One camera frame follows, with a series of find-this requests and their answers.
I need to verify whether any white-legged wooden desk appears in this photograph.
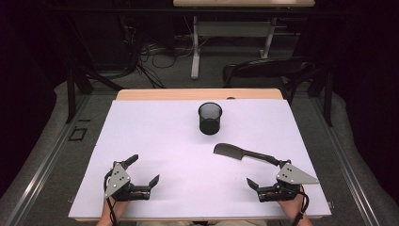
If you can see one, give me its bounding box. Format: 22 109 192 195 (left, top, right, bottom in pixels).
172 0 316 80

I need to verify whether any person's right hand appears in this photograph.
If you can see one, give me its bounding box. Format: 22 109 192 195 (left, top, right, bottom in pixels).
277 196 310 222

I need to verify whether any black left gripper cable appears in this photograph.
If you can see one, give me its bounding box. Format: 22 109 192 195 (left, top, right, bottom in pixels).
103 169 120 226

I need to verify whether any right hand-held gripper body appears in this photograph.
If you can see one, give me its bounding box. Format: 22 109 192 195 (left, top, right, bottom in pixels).
257 161 320 202

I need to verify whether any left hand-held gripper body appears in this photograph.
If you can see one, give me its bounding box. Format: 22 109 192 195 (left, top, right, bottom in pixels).
104 161 152 202

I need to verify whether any white table cover sheet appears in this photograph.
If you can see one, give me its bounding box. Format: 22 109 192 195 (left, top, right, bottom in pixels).
68 99 332 219

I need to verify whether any bundle of floor cables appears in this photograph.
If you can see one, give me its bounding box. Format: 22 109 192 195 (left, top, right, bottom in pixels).
120 15 210 89

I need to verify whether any black chair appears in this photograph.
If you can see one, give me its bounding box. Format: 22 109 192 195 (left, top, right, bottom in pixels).
222 56 318 105

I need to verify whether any person's left hand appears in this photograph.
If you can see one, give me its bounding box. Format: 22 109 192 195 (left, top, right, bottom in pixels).
100 197 131 222

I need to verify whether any black horizontal frame bar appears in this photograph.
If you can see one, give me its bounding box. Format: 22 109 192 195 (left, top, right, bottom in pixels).
46 7 346 15

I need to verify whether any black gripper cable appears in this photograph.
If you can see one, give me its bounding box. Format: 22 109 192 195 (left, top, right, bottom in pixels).
291 185 311 226
103 169 120 226

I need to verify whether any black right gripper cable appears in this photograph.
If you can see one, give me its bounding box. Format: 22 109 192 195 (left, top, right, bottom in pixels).
291 185 311 226

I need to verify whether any wooden table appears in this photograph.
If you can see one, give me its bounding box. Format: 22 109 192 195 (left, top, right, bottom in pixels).
68 88 332 222

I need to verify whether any black metal stand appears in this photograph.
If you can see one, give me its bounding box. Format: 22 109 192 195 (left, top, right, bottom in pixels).
64 67 124 124
308 62 334 128

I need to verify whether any metal floor rail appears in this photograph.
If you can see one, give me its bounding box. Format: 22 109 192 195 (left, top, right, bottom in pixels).
310 93 382 226
2 93 92 226

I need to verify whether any black mesh cup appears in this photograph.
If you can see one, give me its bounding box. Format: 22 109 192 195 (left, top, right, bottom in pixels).
198 102 223 137

